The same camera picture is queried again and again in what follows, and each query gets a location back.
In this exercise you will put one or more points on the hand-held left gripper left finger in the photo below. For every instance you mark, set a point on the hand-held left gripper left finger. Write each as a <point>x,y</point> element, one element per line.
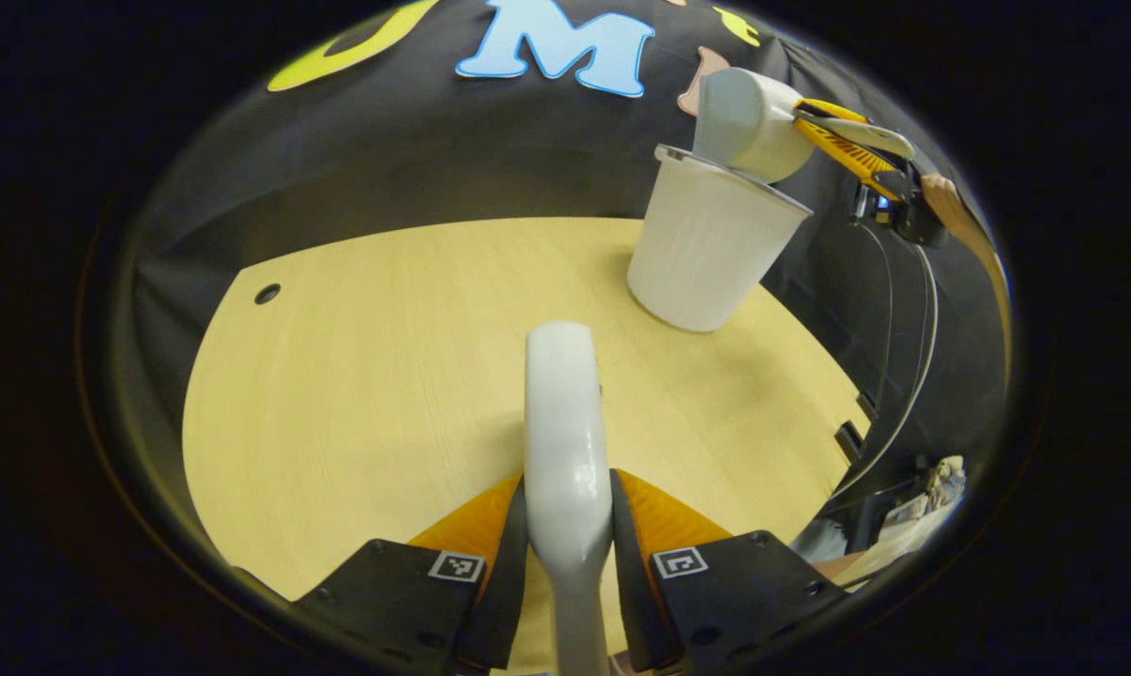
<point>405,610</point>

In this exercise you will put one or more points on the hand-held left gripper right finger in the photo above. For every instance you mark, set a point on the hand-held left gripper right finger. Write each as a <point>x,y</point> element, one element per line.
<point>743,601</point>

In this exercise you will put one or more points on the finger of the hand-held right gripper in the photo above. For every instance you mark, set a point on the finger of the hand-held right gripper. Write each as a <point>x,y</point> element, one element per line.
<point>865,161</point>
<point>832,110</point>

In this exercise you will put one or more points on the white ribbed garbage bin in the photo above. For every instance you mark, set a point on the white ribbed garbage bin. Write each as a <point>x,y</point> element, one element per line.
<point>706,244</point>

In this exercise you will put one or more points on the wooden desktop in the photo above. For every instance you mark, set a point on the wooden desktop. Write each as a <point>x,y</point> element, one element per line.
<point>359,376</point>

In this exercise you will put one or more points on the black backdrop cloth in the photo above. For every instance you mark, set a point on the black backdrop cloth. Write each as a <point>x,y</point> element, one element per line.
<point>387,141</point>

